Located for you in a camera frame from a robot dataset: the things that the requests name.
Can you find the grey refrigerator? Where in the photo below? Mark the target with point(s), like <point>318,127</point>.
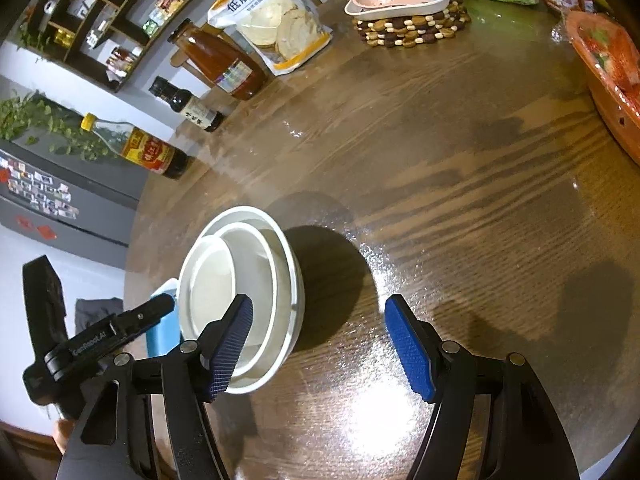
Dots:
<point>95,210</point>

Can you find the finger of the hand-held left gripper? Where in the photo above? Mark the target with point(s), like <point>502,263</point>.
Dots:
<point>147,312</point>

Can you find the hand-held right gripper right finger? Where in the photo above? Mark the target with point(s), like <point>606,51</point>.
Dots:
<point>410,345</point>

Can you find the orange sauce bottle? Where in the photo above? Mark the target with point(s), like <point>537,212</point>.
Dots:
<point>225,67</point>

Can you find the person's left hand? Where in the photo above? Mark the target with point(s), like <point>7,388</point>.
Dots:
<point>64,435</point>

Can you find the hanging green vine plant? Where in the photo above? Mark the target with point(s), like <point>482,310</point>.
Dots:
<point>55,125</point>

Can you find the wrapped red produce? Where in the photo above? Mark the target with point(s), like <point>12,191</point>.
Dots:
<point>615,50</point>

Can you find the beaded wooden trivet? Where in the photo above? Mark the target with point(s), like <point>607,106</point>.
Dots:
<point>405,30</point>

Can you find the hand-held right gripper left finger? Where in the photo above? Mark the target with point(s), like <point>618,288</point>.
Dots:
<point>232,340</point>

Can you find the red paper sticker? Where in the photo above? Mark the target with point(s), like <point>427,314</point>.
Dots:
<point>22,220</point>
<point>45,232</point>

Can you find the flour bag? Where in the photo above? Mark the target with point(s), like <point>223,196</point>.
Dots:
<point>275,25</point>

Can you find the dark jacket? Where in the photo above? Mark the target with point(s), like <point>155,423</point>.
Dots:
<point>97,315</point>

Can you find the dark wooden wall shelf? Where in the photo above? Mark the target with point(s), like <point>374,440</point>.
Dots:
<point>100,25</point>

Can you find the cluster of photo fridge magnets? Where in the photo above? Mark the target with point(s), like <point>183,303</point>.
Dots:
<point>37,190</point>

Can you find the dark soy sauce bottle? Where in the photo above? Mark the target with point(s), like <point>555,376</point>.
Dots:
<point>195,110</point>

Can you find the medium white bowl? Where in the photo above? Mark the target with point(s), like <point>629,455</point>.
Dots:
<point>260,300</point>

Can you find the blue square dish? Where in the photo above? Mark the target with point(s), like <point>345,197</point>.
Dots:
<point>162,332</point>

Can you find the row of spice jars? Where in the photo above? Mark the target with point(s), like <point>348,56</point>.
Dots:
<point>120,60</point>

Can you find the large white bowl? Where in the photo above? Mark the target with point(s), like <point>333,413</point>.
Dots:
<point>300,305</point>

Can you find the small white ramekin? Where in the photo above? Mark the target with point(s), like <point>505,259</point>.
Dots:
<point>210,290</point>

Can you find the yellow cap vinegar bottle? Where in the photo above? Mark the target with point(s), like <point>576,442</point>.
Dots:
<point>150,152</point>

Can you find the orange plastic basket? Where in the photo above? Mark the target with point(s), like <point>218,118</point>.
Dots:
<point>615,115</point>

